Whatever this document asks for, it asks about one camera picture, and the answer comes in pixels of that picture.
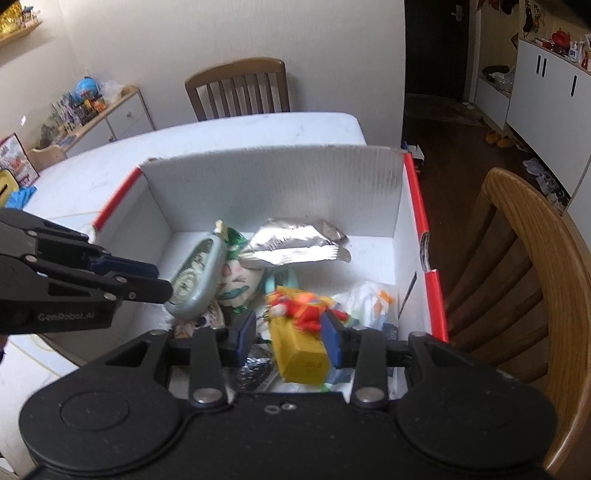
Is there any yellow tin with slot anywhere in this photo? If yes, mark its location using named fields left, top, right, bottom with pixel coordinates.
left=0, top=169, right=21, bottom=208

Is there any oak wooden chair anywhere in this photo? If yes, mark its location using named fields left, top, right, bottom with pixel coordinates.
left=443, top=167, right=591, bottom=476

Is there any dark packet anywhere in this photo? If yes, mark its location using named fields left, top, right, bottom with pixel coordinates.
left=235, top=357, right=278, bottom=393

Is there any wooden wall shelf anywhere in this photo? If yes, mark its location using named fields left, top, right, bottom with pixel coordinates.
left=0, top=0, right=44, bottom=47

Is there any red orange toy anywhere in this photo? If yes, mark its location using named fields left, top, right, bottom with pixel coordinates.
left=268, top=286, right=349, bottom=333

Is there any dark entry door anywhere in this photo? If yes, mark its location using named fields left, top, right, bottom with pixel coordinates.
left=404, top=0, right=476, bottom=102

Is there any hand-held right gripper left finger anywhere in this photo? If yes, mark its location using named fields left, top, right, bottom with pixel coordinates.
left=92, top=309, right=257, bottom=409

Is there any clutter of jars and toys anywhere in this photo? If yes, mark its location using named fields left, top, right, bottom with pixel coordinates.
left=39, top=80, right=123, bottom=148

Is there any red cardboard shoe box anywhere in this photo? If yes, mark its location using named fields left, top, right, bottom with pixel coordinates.
left=92, top=144, right=448, bottom=402

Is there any pair of white sneakers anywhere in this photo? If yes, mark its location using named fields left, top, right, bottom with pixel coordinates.
left=523, top=157, right=571, bottom=208

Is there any grey-green oval case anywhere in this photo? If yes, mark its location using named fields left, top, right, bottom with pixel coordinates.
left=167, top=233, right=228, bottom=320

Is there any foil snack packet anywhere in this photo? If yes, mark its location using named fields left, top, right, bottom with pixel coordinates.
left=240, top=217, right=352, bottom=268

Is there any white plastic bag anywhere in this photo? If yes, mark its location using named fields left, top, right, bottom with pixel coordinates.
left=332, top=281, right=400, bottom=333

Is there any patterned doormat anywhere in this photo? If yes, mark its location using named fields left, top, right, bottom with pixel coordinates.
left=443, top=99, right=485, bottom=127

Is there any dark wooden slat chair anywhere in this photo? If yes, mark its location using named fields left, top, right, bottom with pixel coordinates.
left=185, top=56, right=291, bottom=122

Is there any clutter of ornaments and bottles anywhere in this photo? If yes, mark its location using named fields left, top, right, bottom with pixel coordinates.
left=536, top=25, right=591, bottom=70

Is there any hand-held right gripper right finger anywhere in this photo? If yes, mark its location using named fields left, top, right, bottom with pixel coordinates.
left=321, top=310, right=506, bottom=409

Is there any small light wood chair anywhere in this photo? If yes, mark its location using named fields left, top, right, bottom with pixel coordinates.
left=27, top=144, right=68, bottom=171

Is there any blue cloth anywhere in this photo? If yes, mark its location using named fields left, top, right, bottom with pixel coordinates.
left=4, top=186, right=38, bottom=208

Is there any yellow rectangular box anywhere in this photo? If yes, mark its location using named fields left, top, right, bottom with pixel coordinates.
left=269, top=318, right=332, bottom=385

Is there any white wood wall cabinet unit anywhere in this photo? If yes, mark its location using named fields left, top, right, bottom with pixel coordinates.
left=473, top=0, right=591, bottom=213

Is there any green plush charm with tassel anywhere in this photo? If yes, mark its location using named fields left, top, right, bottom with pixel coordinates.
left=215, top=220, right=269, bottom=315

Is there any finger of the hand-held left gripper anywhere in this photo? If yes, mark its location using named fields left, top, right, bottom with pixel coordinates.
left=0, top=209, right=158, bottom=275
left=0, top=256, right=174, bottom=303

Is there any white wood side cabinet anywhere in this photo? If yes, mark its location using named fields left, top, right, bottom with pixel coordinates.
left=28, top=84, right=155, bottom=169

